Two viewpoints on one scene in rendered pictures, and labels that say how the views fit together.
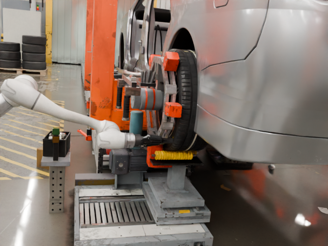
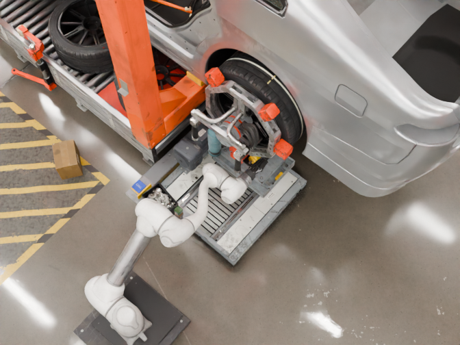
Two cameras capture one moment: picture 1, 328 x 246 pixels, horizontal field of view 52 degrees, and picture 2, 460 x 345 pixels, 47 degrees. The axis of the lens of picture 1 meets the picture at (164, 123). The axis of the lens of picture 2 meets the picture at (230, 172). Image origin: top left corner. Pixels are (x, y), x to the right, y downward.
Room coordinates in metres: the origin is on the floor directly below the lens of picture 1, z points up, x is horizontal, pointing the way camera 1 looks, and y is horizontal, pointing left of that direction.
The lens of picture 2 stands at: (0.73, 1.12, 3.56)
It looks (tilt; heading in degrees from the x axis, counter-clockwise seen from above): 62 degrees down; 325
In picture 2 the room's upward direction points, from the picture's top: 2 degrees clockwise
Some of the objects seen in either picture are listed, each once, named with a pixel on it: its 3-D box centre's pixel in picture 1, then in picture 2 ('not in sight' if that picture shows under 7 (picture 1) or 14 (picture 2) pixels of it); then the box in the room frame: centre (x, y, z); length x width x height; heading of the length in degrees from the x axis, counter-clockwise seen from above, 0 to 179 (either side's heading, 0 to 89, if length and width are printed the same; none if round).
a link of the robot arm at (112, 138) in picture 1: (110, 139); (231, 190); (1.86, 0.30, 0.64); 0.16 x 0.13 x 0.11; 106
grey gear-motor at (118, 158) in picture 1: (136, 168); (201, 146); (2.42, 0.18, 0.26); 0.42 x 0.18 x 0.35; 106
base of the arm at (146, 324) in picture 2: not in sight; (133, 326); (1.55, 1.20, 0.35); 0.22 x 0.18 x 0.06; 14
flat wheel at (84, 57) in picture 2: not in sight; (94, 31); (3.69, 0.36, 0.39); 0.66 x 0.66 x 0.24
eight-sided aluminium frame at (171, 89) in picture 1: (158, 99); (241, 120); (2.14, 0.05, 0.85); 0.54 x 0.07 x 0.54; 16
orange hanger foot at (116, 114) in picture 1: (143, 107); (183, 90); (2.63, 0.18, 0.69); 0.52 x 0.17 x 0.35; 106
